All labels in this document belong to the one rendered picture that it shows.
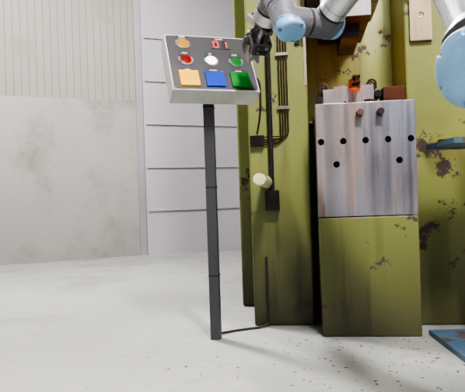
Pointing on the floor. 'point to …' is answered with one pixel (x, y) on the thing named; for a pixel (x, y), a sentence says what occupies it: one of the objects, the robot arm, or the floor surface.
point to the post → (212, 222)
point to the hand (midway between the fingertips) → (248, 57)
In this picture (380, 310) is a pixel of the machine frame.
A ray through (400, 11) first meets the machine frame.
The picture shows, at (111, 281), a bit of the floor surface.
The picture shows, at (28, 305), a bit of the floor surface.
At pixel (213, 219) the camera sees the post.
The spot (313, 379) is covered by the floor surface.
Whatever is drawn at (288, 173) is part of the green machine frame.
